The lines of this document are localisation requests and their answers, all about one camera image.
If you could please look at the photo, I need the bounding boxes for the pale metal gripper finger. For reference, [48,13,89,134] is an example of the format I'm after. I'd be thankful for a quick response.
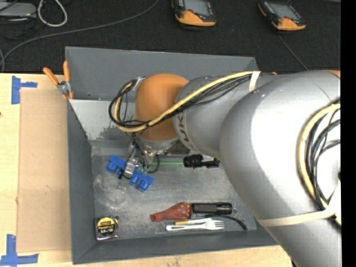
[123,160,138,179]

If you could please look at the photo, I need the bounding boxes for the clear glass cup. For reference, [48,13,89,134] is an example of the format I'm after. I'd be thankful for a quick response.
[93,173,128,206]

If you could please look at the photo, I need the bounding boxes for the green thin stick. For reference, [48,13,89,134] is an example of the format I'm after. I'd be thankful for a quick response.
[150,161,185,167]

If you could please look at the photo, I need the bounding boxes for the grey metal bin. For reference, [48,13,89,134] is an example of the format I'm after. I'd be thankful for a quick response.
[64,46,279,265]

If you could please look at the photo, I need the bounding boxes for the red-brown spotted balloon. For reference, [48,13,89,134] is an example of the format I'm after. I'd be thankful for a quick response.
[150,202,193,223]

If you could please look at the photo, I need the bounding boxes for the yellow and chrome tape measure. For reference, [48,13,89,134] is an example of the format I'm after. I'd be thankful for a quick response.
[95,215,119,241]

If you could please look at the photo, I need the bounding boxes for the brown cardboard board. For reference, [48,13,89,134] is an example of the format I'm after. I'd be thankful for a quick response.
[16,87,72,254]

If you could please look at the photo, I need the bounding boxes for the white plastic fork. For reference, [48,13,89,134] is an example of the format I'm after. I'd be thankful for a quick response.
[166,217,225,231]

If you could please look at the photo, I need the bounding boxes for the black cylindrical flashlight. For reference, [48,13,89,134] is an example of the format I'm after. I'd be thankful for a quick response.
[191,202,233,215]

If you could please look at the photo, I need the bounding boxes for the black cylinder on white bracket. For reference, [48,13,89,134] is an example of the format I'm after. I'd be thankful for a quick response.
[183,154,221,170]

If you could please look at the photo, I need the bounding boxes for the black cable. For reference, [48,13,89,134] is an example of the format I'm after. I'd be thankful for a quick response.
[215,214,248,231]

